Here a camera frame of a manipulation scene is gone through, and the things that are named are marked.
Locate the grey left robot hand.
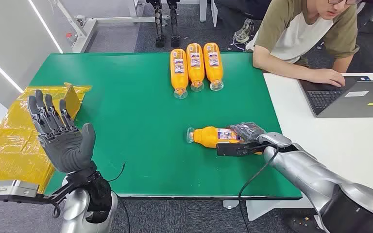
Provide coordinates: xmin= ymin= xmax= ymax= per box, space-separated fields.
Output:
xmin=27 ymin=89 xmax=97 ymax=174

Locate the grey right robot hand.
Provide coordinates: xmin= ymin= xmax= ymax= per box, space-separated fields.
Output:
xmin=227 ymin=121 xmax=293 ymax=149

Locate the orange juice bottle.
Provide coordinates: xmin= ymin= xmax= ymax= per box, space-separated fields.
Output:
xmin=186 ymin=126 xmax=264 ymax=156
xmin=170 ymin=48 xmax=189 ymax=100
xmin=203 ymin=42 xmax=225 ymax=92
xmin=186 ymin=42 xmax=205 ymax=93

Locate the yellow taped cardboard box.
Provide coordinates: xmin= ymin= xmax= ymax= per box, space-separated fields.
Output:
xmin=0 ymin=83 xmax=93 ymax=200

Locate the white desk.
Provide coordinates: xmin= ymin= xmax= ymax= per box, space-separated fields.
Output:
xmin=222 ymin=72 xmax=373 ymax=222

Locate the person's hand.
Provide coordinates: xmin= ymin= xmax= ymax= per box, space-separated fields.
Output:
xmin=308 ymin=68 xmax=346 ymax=88

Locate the grey laptop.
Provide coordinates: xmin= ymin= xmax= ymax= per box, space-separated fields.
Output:
xmin=297 ymin=75 xmax=373 ymax=118

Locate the person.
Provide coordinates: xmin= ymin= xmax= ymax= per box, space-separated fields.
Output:
xmin=252 ymin=0 xmax=361 ymax=88

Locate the grey sneaker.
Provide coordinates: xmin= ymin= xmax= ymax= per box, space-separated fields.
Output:
xmin=232 ymin=18 xmax=255 ymax=44

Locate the black robot leg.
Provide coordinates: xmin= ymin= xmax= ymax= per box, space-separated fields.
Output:
xmin=166 ymin=0 xmax=181 ymax=49
xmin=146 ymin=0 xmax=167 ymax=48

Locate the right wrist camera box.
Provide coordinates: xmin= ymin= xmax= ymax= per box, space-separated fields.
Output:
xmin=216 ymin=142 xmax=271 ymax=158

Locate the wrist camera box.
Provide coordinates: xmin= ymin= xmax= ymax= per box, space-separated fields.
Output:
xmin=216 ymin=142 xmax=271 ymax=158
xmin=0 ymin=179 xmax=78 ymax=206

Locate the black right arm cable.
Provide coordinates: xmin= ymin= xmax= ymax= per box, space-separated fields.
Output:
xmin=237 ymin=145 xmax=280 ymax=233

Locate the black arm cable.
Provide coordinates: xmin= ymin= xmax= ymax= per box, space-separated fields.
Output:
xmin=107 ymin=162 xmax=132 ymax=233
xmin=237 ymin=145 xmax=280 ymax=233

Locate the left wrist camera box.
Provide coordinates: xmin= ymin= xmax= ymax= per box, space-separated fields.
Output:
xmin=0 ymin=179 xmax=78 ymax=206

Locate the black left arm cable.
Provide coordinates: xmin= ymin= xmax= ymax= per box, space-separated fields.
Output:
xmin=107 ymin=162 xmax=132 ymax=233

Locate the white metal frame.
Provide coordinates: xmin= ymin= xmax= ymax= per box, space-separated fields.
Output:
xmin=53 ymin=0 xmax=171 ymax=54

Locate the white post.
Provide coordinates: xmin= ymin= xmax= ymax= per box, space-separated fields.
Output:
xmin=210 ymin=0 xmax=219 ymax=27
xmin=199 ymin=0 xmax=208 ymax=23

